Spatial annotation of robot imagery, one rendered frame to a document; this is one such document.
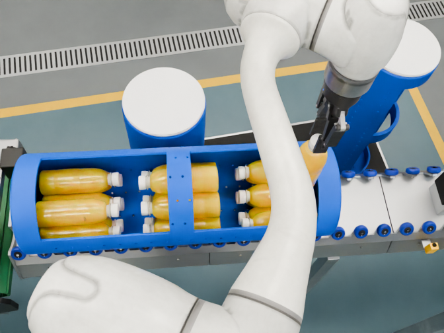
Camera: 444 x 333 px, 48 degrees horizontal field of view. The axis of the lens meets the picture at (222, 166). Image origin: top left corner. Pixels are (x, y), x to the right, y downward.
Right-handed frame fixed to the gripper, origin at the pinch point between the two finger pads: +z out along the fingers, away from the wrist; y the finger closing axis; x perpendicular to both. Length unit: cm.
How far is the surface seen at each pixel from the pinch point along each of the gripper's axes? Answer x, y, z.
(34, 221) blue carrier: 70, -5, 29
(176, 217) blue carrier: 33.0, -5.9, 29.6
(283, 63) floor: -36, 138, 149
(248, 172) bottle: 11.6, 9.4, 36.2
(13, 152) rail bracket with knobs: 84, 26, 48
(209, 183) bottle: 23.6, 3.1, 29.1
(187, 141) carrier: 28, 30, 52
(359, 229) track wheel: -24, -6, 51
